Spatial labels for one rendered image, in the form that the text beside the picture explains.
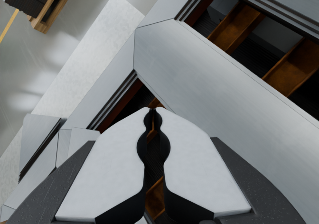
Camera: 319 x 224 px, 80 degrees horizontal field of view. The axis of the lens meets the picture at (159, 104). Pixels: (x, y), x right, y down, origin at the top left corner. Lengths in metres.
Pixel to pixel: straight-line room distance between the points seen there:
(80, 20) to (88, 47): 1.53
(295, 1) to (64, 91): 0.86
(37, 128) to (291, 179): 0.94
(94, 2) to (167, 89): 1.96
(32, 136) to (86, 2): 1.76
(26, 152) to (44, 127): 0.16
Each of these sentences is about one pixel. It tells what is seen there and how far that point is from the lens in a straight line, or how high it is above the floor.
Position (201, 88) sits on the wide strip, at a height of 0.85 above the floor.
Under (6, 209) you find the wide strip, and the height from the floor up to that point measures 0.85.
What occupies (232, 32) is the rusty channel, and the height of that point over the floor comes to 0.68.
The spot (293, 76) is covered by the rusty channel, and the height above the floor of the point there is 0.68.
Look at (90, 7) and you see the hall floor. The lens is 2.39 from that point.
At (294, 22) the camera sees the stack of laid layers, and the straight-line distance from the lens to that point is 0.54.
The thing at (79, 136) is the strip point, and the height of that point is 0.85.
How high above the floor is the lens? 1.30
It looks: 61 degrees down
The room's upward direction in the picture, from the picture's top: 73 degrees counter-clockwise
